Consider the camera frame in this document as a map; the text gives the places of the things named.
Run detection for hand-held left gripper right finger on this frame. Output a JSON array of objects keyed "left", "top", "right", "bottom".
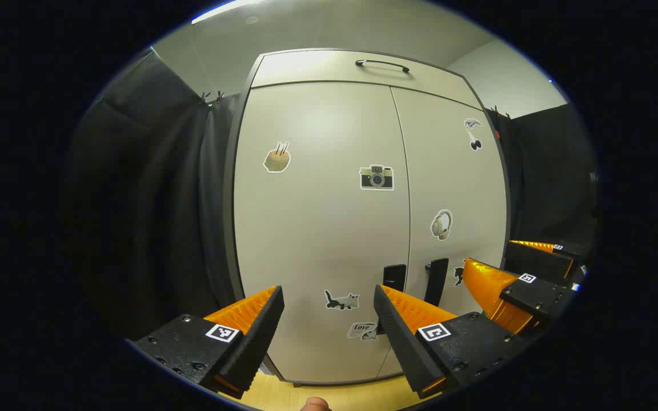
[{"left": 373, "top": 284, "right": 535, "bottom": 399}]

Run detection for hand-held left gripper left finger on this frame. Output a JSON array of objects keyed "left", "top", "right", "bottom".
[{"left": 128, "top": 284, "right": 285, "bottom": 400}]

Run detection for grey cabinet door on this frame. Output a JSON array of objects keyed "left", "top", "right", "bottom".
[
  {"left": 233, "top": 82, "right": 411, "bottom": 383},
  {"left": 391, "top": 87, "right": 508, "bottom": 378}
]

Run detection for grey shoe cabinet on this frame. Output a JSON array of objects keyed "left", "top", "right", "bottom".
[{"left": 223, "top": 49, "right": 512, "bottom": 386}]

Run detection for grey cabinet drawer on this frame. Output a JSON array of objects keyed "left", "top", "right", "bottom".
[{"left": 251, "top": 50, "right": 481, "bottom": 109}]

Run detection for ceiling light strip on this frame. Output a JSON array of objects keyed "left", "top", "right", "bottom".
[{"left": 192, "top": 0, "right": 267, "bottom": 25}]

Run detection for black left door handle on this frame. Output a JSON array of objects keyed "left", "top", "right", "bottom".
[{"left": 383, "top": 264, "right": 407, "bottom": 289}]

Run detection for black drawer handle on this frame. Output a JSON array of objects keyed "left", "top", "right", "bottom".
[{"left": 355, "top": 59, "right": 411, "bottom": 74}]

